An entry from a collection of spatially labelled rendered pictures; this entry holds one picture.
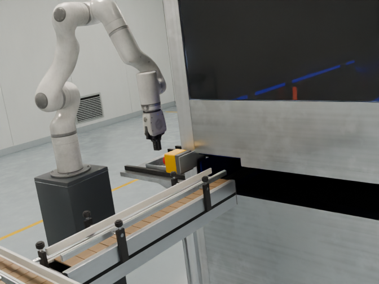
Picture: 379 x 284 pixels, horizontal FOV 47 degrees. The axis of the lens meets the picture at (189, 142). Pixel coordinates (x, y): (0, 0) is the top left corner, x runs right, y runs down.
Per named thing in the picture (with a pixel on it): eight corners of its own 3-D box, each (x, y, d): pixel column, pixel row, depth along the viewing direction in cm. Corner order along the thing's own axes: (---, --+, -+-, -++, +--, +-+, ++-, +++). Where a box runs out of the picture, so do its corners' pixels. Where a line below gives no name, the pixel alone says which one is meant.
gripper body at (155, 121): (150, 110, 177) (154, 137, 180) (166, 105, 185) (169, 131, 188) (136, 110, 182) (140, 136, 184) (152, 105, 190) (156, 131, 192)
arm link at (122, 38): (125, 35, 192) (157, 96, 194) (104, 36, 178) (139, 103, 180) (140, 24, 188) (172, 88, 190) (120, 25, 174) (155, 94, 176)
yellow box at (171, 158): (193, 169, 159) (191, 150, 157) (180, 174, 154) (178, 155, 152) (177, 167, 164) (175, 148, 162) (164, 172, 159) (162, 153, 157)
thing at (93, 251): (206, 198, 162) (201, 157, 158) (241, 205, 152) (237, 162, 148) (42, 291, 112) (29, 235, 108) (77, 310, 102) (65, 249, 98)
